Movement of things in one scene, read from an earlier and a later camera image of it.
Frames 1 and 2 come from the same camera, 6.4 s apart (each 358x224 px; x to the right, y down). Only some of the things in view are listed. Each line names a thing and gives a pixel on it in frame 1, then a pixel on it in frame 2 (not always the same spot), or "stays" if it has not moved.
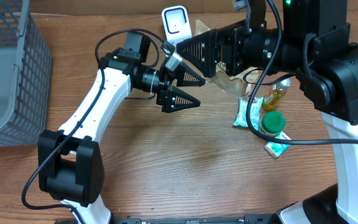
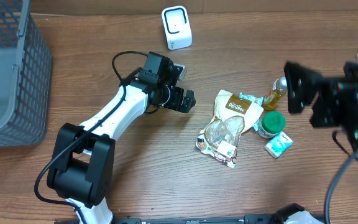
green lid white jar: [272, 123] stays
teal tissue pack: [275, 149] stays
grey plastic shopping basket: [15, 66] stays
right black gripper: [234, 38] to [332, 93]
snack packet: [235, 83] to [234, 114]
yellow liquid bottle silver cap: [275, 94] stays
